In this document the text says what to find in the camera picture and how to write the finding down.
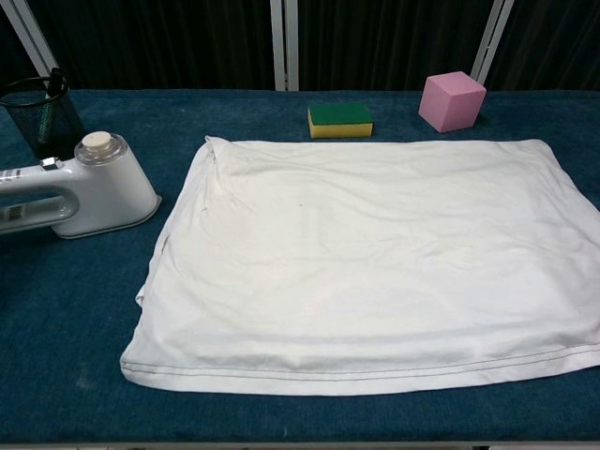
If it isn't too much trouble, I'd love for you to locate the white handheld steam iron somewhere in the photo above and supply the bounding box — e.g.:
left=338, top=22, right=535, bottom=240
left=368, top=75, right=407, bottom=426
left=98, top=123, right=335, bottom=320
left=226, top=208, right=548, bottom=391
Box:
left=0, top=130, right=163, bottom=241

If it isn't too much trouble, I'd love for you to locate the pink foam cube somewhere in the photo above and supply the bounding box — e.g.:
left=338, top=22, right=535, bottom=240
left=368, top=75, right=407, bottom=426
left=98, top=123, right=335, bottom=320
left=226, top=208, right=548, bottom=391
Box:
left=418, top=73, right=487, bottom=134

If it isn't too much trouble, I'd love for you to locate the teal and black marker pen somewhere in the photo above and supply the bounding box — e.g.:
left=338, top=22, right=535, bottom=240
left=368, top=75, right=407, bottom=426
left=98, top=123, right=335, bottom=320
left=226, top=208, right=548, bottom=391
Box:
left=39, top=67, right=65, bottom=146

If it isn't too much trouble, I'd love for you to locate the black curtain panel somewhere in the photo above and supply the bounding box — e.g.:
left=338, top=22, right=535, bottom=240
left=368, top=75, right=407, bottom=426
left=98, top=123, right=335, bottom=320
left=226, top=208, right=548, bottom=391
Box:
left=8, top=0, right=276, bottom=91
left=0, top=13, right=46, bottom=95
left=486, top=0, right=600, bottom=93
left=295, top=0, right=498, bottom=93

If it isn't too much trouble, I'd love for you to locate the blue table mat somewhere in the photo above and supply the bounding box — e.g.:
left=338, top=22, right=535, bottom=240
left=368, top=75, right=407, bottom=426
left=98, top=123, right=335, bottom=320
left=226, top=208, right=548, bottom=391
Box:
left=0, top=88, right=600, bottom=444

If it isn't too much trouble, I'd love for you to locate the black mesh pen holder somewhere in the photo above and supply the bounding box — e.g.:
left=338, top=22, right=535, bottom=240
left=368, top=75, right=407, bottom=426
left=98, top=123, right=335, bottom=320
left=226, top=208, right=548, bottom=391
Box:
left=0, top=77, right=87, bottom=161

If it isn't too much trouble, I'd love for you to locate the green and yellow sponge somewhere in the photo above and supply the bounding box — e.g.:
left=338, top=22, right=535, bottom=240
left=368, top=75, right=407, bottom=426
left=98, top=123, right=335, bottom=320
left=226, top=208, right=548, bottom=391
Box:
left=307, top=101, right=375, bottom=141

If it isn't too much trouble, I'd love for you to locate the white metal frame post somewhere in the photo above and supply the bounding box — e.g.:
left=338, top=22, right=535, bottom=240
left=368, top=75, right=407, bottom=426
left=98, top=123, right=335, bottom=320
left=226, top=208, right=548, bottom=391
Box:
left=269, top=0, right=300, bottom=92
left=0, top=0, right=60, bottom=91
left=470, top=0, right=516, bottom=91

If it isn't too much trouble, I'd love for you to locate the white cloth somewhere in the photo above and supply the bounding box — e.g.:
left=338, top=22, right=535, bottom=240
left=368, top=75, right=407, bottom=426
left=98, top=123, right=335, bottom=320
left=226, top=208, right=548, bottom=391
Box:
left=118, top=134, right=600, bottom=398

